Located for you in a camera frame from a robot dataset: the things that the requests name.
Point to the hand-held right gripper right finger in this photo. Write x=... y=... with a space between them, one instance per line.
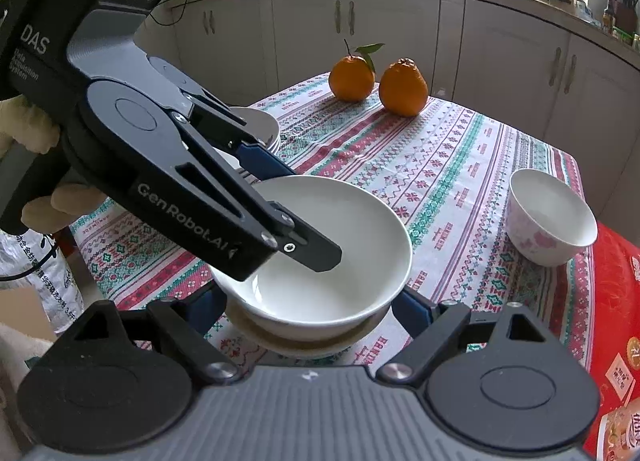
x=412 y=313

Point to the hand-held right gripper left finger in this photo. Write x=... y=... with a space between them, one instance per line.
x=212 y=308

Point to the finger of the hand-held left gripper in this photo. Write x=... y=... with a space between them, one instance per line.
x=310 y=253
x=265 y=163

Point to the small white floral plate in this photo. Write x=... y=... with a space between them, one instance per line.
x=255 y=123

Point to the white bowl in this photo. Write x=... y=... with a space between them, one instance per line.
x=350 y=241
x=545 y=241
x=300 y=346

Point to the person's left hand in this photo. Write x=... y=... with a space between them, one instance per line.
x=35 y=126

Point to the orange with green leaf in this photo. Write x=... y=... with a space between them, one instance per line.
x=350 y=78

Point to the patterned tablecloth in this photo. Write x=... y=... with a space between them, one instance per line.
x=425 y=166

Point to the orange without leaf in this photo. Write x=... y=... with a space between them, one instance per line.
x=402 y=91

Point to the white printed sack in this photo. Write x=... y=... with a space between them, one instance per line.
x=45 y=281

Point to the beige fleece cloth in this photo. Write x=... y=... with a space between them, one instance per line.
x=22 y=356

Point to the red printed box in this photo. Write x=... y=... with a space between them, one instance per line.
x=615 y=301

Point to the white kitchen cabinet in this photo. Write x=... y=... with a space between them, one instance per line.
x=500 y=51

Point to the knife block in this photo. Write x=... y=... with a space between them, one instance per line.
x=625 y=11

